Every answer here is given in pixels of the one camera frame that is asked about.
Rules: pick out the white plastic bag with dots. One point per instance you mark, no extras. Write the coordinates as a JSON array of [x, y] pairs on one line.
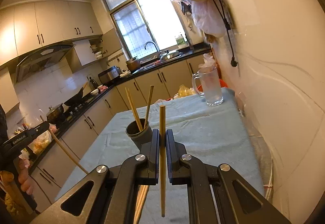
[[208, 18]]

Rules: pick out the green and white bottle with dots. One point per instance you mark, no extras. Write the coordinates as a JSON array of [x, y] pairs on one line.
[[180, 41]]

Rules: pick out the beige upper kitchen cabinets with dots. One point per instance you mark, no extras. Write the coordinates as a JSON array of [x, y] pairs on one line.
[[50, 21]]

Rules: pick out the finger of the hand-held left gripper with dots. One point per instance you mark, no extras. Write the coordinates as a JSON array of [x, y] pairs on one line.
[[42, 128]]

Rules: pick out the small white bowl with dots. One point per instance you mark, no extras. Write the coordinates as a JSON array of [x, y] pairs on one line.
[[94, 91]]

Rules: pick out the plastic bag of oranges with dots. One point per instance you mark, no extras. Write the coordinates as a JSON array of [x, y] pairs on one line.
[[40, 144]]

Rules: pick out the pile of wooden chopsticks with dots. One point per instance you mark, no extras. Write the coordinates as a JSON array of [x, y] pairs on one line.
[[142, 201]]

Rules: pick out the kitchen window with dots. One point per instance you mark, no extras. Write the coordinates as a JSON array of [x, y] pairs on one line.
[[152, 18]]

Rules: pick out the range hood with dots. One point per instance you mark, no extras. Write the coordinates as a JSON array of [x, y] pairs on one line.
[[43, 57]]

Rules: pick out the silver rice cooker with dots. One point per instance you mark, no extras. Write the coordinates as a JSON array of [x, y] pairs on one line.
[[109, 74]]

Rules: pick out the yellow plastic bag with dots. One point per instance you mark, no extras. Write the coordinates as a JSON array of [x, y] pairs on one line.
[[185, 92]]

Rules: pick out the steel pot with lid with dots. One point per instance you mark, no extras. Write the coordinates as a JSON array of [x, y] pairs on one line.
[[54, 113]]

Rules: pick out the steel kettle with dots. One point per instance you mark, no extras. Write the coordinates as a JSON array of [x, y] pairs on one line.
[[94, 85]]

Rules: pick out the dark grey perforated utensil holder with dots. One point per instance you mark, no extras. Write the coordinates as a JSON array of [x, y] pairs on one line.
[[135, 140]]

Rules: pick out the chrome kitchen faucet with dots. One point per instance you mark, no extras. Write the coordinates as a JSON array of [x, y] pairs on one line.
[[157, 50]]

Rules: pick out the blue-grey tablecloth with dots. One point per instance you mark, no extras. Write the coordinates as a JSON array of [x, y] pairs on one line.
[[203, 132]]

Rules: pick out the person's left hand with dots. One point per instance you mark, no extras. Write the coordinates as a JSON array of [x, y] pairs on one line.
[[25, 178]]

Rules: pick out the steel wok lid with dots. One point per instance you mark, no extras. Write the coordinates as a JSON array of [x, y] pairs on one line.
[[170, 55]]

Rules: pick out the brown cooking pot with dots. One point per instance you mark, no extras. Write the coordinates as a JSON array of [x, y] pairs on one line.
[[133, 64]]

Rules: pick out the black wok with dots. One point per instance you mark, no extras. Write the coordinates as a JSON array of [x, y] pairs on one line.
[[75, 98]]

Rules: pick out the single wooden chopstick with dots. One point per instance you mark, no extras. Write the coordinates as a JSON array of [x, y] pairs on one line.
[[132, 109], [149, 102], [162, 125], [67, 153]]

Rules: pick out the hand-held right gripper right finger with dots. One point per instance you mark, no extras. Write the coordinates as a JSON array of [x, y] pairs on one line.
[[169, 158]]

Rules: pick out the clear glass pitcher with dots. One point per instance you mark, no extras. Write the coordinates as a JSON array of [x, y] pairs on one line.
[[212, 87]]

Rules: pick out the clear plastic bag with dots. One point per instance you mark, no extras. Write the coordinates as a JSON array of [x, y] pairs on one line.
[[209, 60]]

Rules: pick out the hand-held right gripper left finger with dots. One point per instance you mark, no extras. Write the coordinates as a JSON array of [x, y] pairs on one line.
[[155, 153]]

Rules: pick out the stacked bowls on shelf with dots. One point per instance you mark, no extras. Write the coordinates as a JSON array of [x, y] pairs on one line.
[[97, 54]]

